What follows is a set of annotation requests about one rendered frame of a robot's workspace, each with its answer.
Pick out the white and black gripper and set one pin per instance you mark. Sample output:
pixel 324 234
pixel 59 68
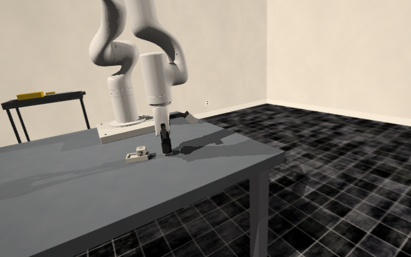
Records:
pixel 162 125

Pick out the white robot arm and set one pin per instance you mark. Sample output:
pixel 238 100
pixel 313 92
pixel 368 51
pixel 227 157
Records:
pixel 158 74

